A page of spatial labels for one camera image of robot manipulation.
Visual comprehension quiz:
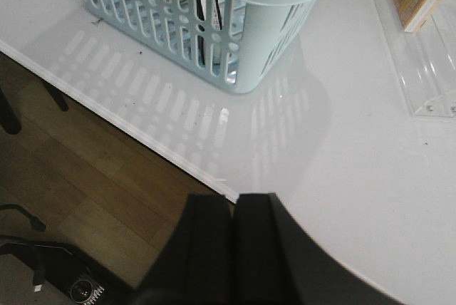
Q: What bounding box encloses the clear acrylic right shelf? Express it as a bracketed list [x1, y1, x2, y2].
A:
[374, 0, 455, 118]

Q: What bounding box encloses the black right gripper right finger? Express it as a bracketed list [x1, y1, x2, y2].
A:
[234, 193, 397, 304]

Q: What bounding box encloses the black camera device on floor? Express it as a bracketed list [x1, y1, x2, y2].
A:
[0, 203, 136, 305]

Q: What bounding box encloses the light blue plastic basket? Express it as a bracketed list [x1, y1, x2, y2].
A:
[83, 0, 317, 94]

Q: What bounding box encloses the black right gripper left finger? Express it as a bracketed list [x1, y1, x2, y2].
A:
[133, 195, 232, 304]

